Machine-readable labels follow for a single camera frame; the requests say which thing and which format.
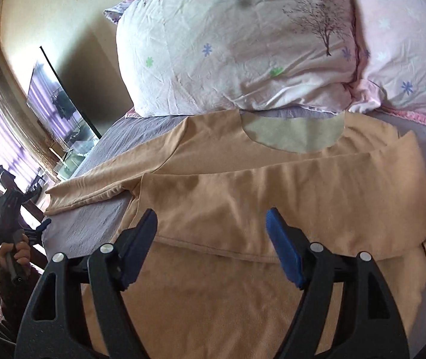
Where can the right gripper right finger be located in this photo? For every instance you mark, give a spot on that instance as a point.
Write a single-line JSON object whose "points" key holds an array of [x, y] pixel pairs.
{"points": [[369, 324]]}

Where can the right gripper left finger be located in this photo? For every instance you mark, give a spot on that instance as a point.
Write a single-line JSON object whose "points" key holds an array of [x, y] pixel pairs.
{"points": [[54, 323]]}

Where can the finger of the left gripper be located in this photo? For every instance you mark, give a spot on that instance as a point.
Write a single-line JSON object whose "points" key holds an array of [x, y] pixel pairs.
{"points": [[39, 229]]}

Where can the tan shirt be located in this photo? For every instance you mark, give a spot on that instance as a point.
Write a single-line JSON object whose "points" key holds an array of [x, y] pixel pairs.
{"points": [[213, 284]]}

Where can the person's left hand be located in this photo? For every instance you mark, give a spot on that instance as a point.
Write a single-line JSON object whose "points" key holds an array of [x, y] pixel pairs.
{"points": [[21, 254]]}

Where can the lavender bed sheet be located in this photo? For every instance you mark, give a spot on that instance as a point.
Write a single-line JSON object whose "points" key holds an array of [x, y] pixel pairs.
{"points": [[80, 231]]}

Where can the window with curtains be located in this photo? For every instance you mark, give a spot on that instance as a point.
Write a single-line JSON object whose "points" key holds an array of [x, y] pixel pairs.
{"points": [[25, 147]]}

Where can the white floral pillow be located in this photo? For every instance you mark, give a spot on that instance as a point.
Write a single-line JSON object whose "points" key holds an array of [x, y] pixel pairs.
{"points": [[186, 57]]}

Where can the pink floral pillow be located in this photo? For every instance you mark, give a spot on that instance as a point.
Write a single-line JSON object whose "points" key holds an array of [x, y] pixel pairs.
{"points": [[391, 40]]}

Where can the wall mounted television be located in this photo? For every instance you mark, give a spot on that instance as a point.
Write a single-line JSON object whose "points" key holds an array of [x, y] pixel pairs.
{"points": [[52, 106]]}

